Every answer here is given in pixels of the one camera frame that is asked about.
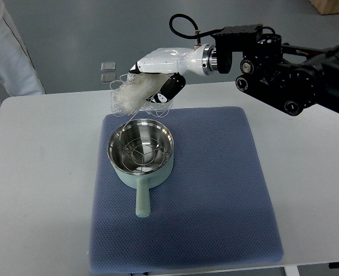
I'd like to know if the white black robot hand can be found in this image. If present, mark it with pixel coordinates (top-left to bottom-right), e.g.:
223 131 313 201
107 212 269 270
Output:
129 44 218 104

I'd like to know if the white vermicelli bundle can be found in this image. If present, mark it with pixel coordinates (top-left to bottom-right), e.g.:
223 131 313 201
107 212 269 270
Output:
110 73 172 120

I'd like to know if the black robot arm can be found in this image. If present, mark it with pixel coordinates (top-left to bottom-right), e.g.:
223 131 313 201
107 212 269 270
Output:
209 24 339 116

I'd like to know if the mint green steel pot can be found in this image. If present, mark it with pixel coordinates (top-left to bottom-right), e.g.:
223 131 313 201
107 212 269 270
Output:
107 118 174 218

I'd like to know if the upper metal floor plate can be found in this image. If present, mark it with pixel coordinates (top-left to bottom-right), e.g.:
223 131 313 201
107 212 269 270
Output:
101 62 116 72

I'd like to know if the metal floor plate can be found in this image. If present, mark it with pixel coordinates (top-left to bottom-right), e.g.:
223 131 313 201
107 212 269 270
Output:
101 72 117 84
101 62 116 72

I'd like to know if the lower metal floor plate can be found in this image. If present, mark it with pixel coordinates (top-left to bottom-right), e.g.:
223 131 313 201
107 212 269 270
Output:
101 72 117 84

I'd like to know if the wooden box corner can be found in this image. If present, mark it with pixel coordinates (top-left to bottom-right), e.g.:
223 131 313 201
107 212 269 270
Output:
310 0 339 15

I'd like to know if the blue textured mat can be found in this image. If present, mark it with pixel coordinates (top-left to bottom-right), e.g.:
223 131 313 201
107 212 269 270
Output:
89 106 283 274

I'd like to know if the person in white clothes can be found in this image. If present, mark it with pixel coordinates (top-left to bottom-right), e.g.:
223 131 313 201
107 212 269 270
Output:
0 1 45 107

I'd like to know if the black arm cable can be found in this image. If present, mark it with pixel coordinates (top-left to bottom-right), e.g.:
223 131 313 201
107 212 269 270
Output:
169 14 225 48

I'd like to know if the wire steaming rack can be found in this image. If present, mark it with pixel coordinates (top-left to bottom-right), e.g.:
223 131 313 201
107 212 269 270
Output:
121 138 170 174

